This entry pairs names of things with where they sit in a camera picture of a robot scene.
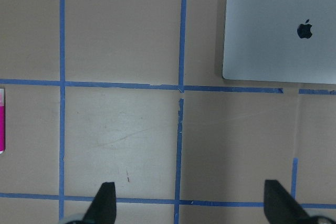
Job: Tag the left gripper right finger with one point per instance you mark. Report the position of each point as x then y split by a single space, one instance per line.
280 206

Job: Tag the pink marker pen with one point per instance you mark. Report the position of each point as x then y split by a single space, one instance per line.
2 120

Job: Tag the grey closed laptop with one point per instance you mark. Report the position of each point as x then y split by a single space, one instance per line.
280 40

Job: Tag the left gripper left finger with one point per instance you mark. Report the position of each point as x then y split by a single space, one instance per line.
103 208

